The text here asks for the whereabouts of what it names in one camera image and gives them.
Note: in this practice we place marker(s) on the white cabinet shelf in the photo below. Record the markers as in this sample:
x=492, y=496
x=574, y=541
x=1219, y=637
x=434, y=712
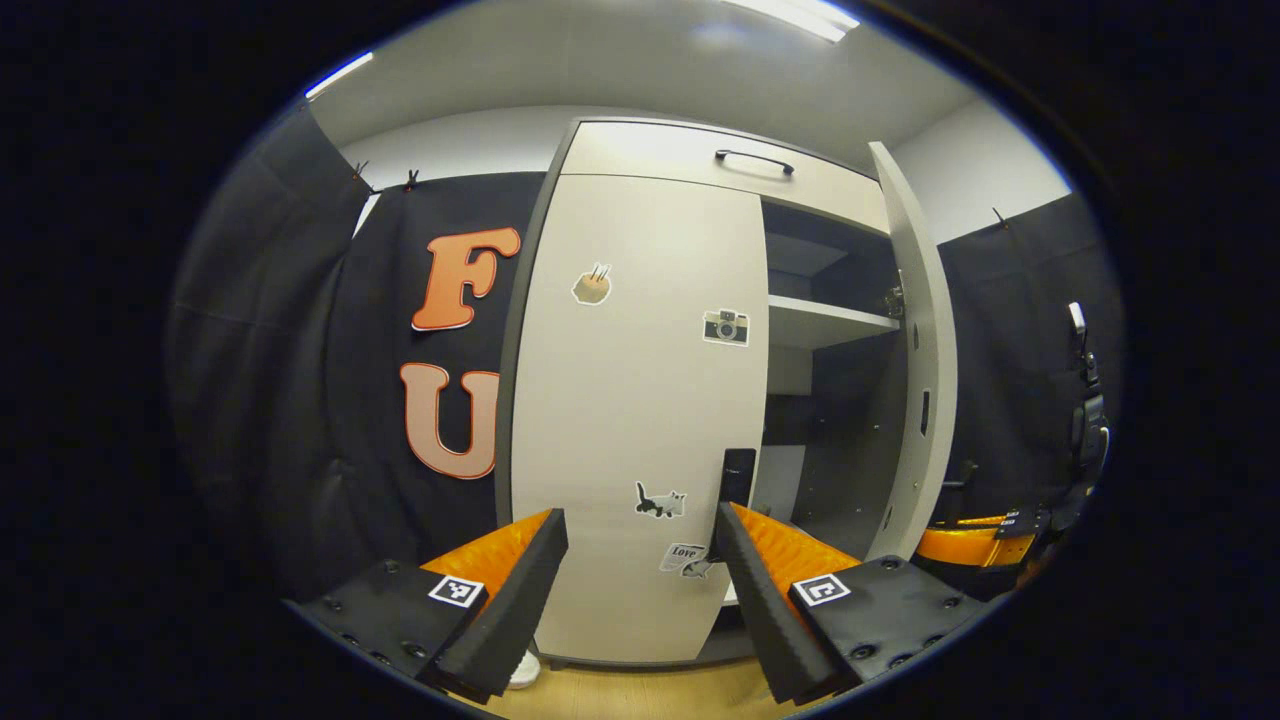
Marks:
x=815, y=320

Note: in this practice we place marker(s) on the white cabinet door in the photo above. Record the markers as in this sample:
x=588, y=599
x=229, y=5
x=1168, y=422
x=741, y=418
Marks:
x=630, y=400
x=925, y=330

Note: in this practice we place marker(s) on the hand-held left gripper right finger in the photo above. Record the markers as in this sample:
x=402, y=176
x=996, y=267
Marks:
x=755, y=610

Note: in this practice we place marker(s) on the white double-door shoe cabinet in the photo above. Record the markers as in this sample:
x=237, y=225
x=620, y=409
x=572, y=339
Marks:
x=840, y=430

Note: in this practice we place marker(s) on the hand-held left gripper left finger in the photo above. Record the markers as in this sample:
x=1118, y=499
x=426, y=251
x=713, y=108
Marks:
x=515, y=610

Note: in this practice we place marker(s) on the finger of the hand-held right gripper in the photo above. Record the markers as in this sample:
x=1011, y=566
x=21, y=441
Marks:
x=975, y=548
x=985, y=520

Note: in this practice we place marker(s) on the metal door hinge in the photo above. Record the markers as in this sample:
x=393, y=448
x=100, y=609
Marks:
x=894, y=300

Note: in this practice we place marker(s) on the white cabinet drawer front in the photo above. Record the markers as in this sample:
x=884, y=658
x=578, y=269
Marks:
x=650, y=155

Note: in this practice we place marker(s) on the black backdrop cloth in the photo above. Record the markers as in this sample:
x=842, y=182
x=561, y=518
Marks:
x=290, y=380
x=1010, y=350

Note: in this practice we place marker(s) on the long ceiling light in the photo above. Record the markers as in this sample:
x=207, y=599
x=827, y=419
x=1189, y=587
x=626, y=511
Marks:
x=338, y=75
x=795, y=15

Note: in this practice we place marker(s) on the white shoe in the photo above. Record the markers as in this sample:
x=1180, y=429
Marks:
x=523, y=672

